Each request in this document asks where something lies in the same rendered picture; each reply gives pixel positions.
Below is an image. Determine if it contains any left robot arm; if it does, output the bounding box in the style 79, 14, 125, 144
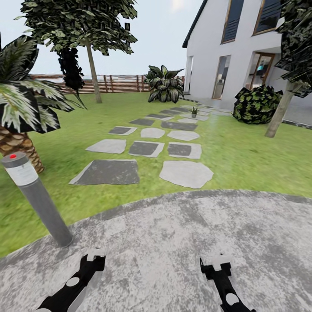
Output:
36, 248, 110, 312

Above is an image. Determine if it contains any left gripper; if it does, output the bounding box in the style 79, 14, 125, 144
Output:
80, 256, 105, 277

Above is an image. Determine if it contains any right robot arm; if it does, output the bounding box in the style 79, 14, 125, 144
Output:
200, 254, 256, 312

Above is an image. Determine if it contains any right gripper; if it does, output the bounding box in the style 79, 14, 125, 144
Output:
200, 262, 231, 285

